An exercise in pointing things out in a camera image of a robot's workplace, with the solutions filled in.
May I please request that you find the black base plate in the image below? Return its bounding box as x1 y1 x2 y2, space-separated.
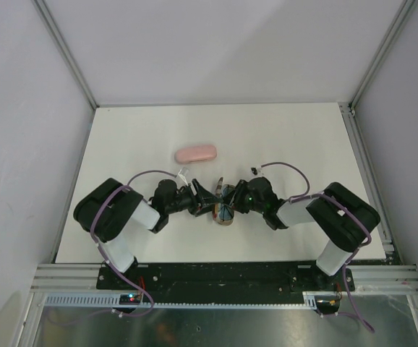
96 261 355 305

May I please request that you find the aluminium frame post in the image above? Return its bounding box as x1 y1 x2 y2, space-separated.
348 0 418 113
31 0 98 110

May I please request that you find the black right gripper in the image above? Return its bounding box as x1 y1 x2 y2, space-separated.
221 179 265 213

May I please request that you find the pink glasses case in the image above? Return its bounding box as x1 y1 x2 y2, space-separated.
174 145 218 164

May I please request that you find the controller board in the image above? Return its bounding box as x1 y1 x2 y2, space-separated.
315 296 341 314
119 294 142 305

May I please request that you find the right controller board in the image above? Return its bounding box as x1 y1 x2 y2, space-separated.
315 296 341 314

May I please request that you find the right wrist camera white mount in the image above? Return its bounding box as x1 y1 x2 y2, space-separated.
250 166 265 178

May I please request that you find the plaid glasses case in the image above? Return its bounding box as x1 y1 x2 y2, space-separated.
212 177 235 226

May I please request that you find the left controller board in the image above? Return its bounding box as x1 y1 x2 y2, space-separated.
119 294 142 305

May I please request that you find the right aluminium frame post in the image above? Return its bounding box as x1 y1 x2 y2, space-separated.
348 0 418 113

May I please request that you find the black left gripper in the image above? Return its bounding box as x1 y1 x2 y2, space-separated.
166 179 222 216

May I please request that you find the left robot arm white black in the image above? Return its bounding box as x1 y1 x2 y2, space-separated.
73 178 223 289

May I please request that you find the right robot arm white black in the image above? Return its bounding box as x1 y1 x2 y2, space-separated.
223 177 380 290

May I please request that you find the grey slotted cable duct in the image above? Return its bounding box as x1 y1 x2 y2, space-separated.
42 291 322 310

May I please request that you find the left aluminium frame post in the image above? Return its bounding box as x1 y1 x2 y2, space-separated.
31 0 98 110

